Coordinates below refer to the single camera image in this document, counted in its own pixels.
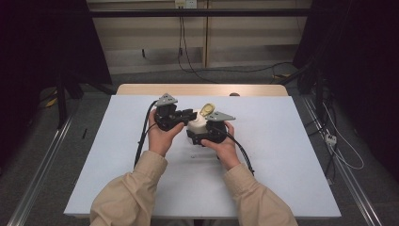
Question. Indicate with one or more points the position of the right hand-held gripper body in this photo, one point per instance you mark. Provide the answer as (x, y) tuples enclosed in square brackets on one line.
[(216, 127)]

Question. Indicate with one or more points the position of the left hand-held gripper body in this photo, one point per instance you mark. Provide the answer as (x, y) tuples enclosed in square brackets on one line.
[(166, 117)]

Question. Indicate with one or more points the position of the glass jar with cream lid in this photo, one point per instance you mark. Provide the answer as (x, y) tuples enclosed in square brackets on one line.
[(197, 124)]

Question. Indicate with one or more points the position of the person's left hand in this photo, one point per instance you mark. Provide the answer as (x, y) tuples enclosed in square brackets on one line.
[(161, 139)]

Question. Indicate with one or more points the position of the person's right hand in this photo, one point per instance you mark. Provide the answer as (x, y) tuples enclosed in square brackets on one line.
[(224, 150)]

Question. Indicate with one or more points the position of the white table sheet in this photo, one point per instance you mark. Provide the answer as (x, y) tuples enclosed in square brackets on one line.
[(282, 150)]

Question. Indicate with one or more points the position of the black metal stand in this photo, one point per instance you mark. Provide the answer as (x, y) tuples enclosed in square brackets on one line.
[(61, 100)]

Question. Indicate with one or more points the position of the white power strip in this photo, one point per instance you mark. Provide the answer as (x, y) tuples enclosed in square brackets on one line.
[(331, 139)]

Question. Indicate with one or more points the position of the black curtain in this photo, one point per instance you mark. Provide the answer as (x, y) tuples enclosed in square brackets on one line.
[(37, 47), (360, 62)]

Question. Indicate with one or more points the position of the white wall socket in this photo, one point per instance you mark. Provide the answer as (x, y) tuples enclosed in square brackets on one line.
[(185, 3)]

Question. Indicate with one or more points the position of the aluminium floor rail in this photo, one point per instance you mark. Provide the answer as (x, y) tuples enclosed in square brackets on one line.
[(348, 175), (40, 175)]

